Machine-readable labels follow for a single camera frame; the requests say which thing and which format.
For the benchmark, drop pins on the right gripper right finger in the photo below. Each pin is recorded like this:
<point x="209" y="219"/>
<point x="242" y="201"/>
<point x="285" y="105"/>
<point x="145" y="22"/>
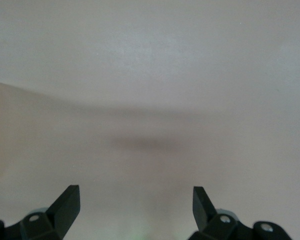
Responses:
<point x="207" y="220"/>

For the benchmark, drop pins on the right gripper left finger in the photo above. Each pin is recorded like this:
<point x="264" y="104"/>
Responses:
<point x="62" y="215"/>

